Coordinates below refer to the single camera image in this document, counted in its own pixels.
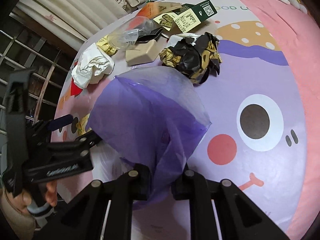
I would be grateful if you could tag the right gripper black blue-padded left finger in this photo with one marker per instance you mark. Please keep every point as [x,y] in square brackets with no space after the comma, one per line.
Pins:
[102,210]

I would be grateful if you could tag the finger of the blue pad left gripper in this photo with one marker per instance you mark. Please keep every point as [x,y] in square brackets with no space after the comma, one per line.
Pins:
[60,122]

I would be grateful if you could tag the person's left hand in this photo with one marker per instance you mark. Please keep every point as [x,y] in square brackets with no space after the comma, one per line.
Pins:
[23,200]

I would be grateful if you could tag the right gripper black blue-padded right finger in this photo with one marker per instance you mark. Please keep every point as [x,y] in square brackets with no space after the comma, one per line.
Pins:
[220,210]

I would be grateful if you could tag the crumpled black gold wrapper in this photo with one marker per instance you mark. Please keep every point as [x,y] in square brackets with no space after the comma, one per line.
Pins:
[195,58]

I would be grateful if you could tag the orange foil snack bag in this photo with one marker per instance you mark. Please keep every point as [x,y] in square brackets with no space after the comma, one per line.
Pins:
[154,9]

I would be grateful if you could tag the green white carton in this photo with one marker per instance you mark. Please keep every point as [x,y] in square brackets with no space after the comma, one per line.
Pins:
[187,17]

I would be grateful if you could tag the beige box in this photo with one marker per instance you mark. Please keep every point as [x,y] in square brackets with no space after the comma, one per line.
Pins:
[142,53]

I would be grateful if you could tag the clear plastic bottle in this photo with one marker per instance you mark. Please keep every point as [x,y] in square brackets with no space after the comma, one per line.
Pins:
[127,34]

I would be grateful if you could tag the metal window grille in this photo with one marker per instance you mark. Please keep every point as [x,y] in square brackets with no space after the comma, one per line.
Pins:
[25,44]

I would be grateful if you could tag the crumpled white paper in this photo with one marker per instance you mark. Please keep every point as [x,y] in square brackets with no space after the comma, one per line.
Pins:
[91,67]

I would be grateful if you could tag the cream curtain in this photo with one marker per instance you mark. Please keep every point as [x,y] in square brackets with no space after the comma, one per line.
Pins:
[74,21]

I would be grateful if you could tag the purple plastic bag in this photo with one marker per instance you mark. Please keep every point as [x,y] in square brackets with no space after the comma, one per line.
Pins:
[151,116]

